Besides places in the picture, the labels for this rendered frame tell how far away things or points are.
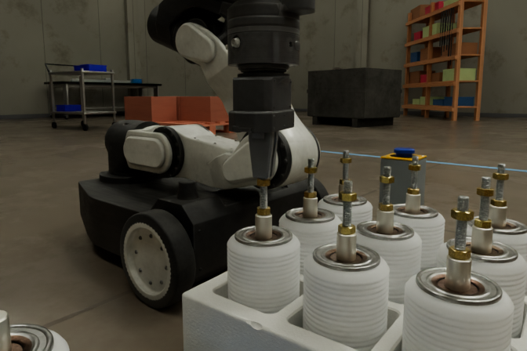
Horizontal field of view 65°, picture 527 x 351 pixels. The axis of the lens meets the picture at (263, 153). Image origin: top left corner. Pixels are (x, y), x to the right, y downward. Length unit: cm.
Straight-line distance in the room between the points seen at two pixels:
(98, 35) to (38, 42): 131
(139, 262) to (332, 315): 56
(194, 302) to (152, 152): 65
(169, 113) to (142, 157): 385
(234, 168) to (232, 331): 47
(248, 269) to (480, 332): 25
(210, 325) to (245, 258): 10
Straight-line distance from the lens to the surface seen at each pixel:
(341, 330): 48
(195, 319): 57
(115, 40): 1033
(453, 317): 42
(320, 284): 47
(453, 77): 812
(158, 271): 90
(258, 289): 53
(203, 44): 100
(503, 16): 1003
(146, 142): 117
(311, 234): 61
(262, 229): 54
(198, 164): 108
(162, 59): 1103
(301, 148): 91
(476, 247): 56
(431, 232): 68
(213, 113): 477
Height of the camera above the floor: 43
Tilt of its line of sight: 8 degrees down
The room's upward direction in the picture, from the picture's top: straight up
